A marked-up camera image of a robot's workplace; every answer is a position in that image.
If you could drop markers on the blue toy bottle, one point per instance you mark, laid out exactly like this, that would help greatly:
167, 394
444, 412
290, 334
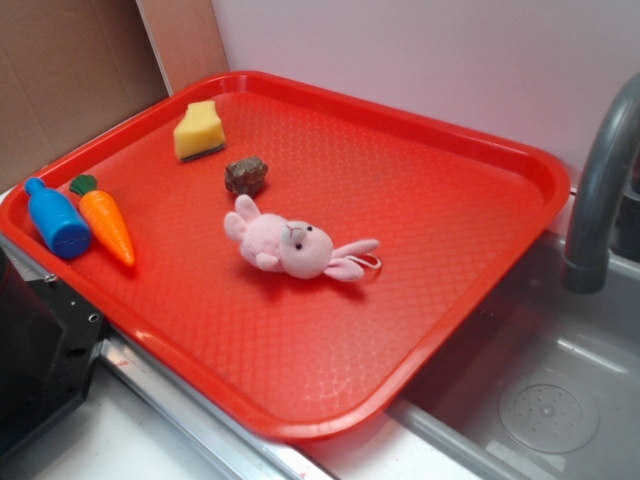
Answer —
64, 232

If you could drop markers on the orange toy carrot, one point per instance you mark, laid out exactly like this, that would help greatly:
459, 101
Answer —
103, 215

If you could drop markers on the red plastic tray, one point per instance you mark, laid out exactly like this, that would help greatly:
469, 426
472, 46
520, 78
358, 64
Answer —
452, 208

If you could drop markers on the brown rock-like toy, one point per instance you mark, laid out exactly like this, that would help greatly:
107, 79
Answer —
246, 176

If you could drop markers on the pink plush bunny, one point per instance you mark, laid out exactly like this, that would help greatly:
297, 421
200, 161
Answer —
271, 243

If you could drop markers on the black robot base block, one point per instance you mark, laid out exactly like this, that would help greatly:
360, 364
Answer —
50, 340

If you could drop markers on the brown cardboard panel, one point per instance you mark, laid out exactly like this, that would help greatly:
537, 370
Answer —
71, 70

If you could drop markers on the grey sink faucet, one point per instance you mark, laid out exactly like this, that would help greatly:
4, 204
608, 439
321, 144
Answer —
605, 214

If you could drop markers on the yellow green-backed sponge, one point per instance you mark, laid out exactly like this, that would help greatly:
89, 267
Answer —
200, 132

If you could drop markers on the grey toy sink basin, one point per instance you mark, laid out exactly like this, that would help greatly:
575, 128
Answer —
538, 382

